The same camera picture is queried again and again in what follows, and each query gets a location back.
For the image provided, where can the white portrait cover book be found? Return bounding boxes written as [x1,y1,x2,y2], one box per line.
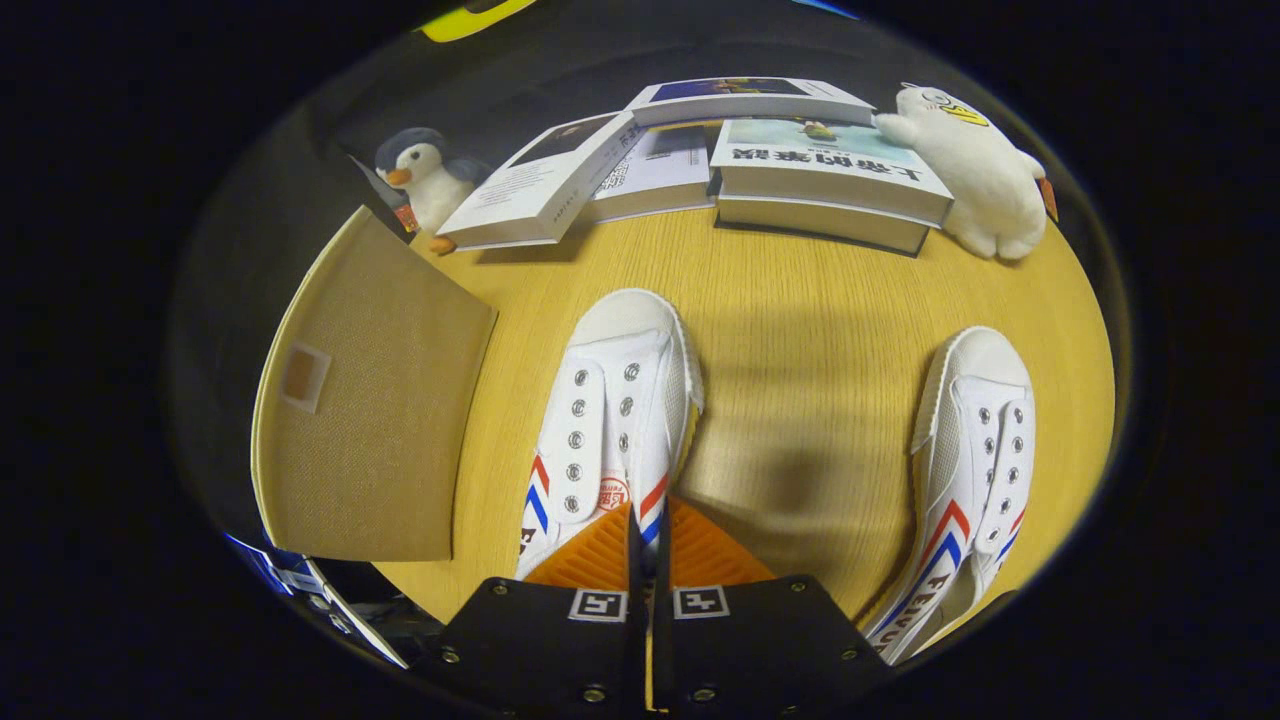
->
[437,110,649,252]

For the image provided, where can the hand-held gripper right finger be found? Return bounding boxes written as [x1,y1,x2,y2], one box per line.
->
[655,495,891,720]

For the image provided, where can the blue night picture book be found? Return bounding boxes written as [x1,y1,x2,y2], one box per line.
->
[625,77,879,130]

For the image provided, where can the white striped canvas shoe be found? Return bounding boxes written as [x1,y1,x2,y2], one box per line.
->
[515,288,706,581]
[865,325,1038,667]

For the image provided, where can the thick pale green book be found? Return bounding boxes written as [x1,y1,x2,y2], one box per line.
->
[708,117,956,257]

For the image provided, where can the blue penguin plush toy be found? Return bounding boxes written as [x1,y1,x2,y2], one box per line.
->
[373,127,494,257]

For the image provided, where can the white duck plush toy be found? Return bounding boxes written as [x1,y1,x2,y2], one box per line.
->
[875,82,1059,262]

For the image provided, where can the beige fabric storage box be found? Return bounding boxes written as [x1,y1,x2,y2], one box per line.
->
[250,205,499,564]

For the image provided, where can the thin white lettered book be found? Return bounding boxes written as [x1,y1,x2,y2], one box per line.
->
[580,122,717,224]

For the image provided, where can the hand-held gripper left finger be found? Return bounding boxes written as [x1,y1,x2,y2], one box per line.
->
[410,500,647,720]

